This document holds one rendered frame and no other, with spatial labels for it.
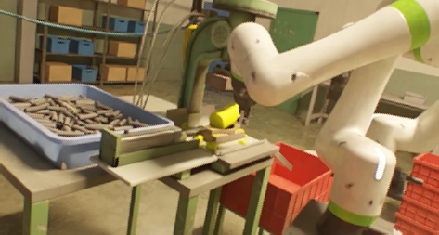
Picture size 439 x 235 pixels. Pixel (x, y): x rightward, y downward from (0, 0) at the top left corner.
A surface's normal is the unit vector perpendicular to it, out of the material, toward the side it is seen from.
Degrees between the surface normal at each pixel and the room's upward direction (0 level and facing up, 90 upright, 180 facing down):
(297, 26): 90
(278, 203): 90
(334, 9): 90
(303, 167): 90
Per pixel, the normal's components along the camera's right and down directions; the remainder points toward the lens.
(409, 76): -0.60, 0.07
